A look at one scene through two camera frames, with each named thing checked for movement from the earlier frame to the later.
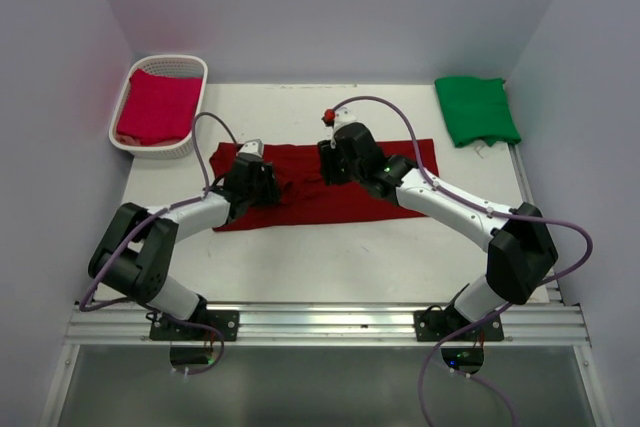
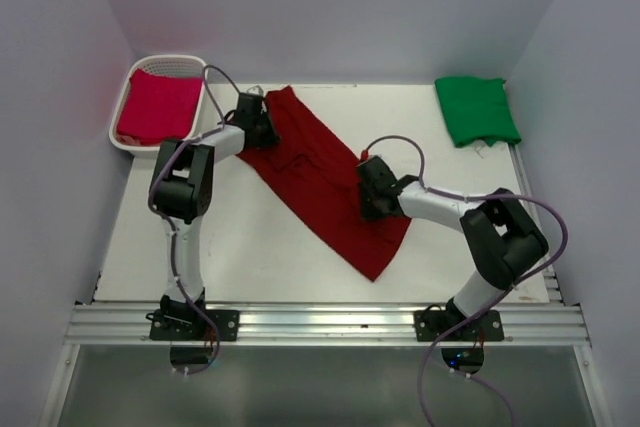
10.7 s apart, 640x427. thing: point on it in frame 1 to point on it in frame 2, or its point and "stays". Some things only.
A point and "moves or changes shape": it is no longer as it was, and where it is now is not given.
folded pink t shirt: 158,109 stays
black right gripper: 330,164 to 370,204
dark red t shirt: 305,195 moves or changes shape
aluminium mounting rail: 375,324 stays
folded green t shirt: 477,108 stays
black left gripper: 267,183 to 267,129
